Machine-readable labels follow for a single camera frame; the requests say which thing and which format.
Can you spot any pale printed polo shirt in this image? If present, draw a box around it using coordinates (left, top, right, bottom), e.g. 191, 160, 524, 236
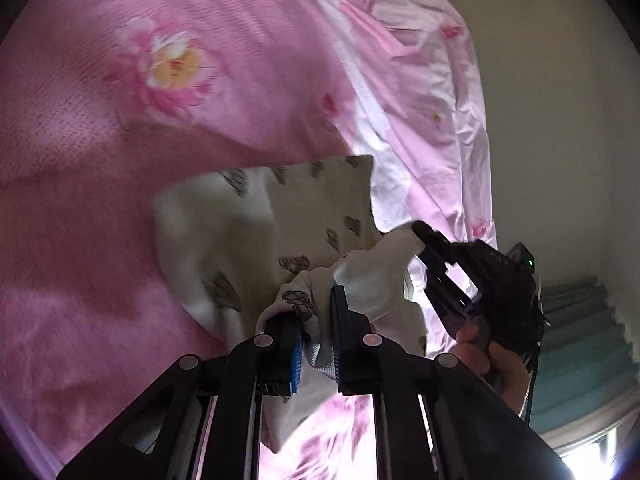
152, 155, 429, 456

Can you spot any pink textured bed sheet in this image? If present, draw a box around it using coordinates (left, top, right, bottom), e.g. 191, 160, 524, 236
0, 0, 431, 480

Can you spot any teal pleated curtain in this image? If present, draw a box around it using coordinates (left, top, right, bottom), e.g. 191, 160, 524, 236
529, 274, 637, 436

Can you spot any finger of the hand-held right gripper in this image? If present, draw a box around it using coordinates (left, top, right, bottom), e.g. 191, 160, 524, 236
412, 220, 483, 273
422, 255, 476, 333

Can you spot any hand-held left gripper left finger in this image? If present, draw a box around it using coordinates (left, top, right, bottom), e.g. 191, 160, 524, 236
55, 312, 304, 480

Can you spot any person's right hand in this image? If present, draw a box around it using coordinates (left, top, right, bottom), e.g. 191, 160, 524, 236
454, 324, 532, 413

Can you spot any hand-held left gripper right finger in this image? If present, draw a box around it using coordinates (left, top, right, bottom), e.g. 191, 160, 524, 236
330, 285, 576, 480

